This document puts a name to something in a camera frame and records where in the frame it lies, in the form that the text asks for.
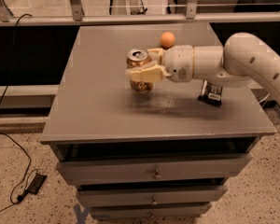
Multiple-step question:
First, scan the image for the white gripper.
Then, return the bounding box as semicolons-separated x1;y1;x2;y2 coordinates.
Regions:
125;45;194;83

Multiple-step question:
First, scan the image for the orange soda can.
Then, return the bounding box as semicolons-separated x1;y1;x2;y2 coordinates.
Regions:
126;49;153;94

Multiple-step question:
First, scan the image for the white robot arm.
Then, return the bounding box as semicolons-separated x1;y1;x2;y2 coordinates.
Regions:
126;33;280;105

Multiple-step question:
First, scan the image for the orange ball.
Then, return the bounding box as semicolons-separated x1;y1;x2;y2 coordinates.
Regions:
161;32;175;49

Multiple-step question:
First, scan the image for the black snack packet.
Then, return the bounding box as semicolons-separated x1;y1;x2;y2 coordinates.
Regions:
198;80;223;106

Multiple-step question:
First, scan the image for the grey drawer cabinet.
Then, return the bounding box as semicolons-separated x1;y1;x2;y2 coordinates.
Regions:
41;24;274;219

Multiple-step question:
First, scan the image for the top drawer knob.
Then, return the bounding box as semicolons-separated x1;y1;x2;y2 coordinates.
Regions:
152;169;161;180

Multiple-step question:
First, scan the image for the drawer knob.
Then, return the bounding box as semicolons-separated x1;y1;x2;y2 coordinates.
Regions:
152;169;161;180
150;197;158;205

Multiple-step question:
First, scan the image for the middle drawer knob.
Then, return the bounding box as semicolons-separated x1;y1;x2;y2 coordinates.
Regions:
150;197;158;205

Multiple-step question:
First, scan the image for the black power adapter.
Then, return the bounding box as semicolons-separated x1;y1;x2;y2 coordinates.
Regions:
25;174;47;195

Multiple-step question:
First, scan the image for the metal railing frame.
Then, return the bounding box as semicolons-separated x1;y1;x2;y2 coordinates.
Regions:
0;0;280;26

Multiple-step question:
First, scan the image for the black floor cable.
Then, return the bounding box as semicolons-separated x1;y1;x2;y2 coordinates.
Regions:
0;13;38;218

